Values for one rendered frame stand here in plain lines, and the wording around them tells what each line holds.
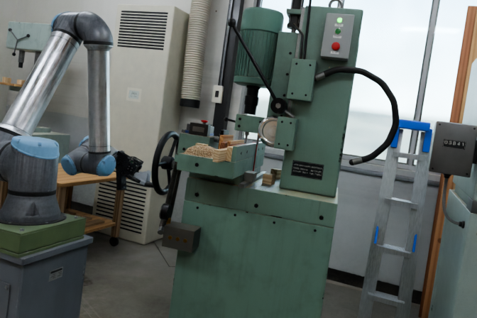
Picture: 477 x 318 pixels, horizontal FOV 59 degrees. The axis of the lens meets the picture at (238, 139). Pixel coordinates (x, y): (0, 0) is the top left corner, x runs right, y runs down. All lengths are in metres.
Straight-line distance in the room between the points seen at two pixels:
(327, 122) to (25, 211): 1.10
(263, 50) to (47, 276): 1.13
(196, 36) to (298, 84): 1.78
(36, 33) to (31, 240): 2.56
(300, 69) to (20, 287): 1.17
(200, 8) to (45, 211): 2.15
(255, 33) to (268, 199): 0.66
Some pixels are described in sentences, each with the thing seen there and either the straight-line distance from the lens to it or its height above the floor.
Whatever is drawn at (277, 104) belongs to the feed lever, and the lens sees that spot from 1.61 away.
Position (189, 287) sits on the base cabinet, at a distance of 1.74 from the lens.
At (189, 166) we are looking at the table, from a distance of 1.51.
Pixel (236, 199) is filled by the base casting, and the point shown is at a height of 0.75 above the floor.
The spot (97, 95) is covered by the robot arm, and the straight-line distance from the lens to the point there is 1.79.
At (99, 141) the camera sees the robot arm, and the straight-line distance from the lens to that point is 1.81.
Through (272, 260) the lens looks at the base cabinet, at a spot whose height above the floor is 0.55.
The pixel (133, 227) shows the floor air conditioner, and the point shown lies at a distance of 3.37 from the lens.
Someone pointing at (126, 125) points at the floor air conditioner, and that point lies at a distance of 3.34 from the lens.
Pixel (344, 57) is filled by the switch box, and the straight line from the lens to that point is 1.61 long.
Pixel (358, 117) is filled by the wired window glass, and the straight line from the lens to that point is 3.07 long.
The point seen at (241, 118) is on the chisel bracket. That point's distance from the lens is 1.76.
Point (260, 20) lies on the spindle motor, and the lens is 1.75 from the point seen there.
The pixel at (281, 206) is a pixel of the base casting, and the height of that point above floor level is 0.75.
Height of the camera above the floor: 1.06
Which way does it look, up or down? 3 degrees down
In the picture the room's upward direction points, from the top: 8 degrees clockwise
